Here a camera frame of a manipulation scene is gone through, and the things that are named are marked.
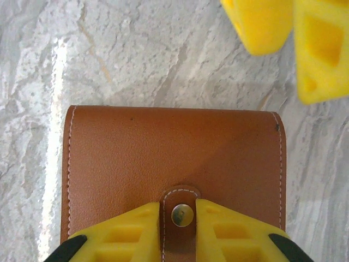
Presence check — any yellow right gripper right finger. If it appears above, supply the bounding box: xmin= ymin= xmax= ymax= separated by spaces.
xmin=195 ymin=199 xmax=314 ymax=262

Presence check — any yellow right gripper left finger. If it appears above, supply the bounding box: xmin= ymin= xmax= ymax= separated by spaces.
xmin=43 ymin=203 xmax=162 ymax=262

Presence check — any brown leather card holder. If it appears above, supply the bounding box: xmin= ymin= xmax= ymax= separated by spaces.
xmin=59 ymin=105 xmax=287 ymax=262

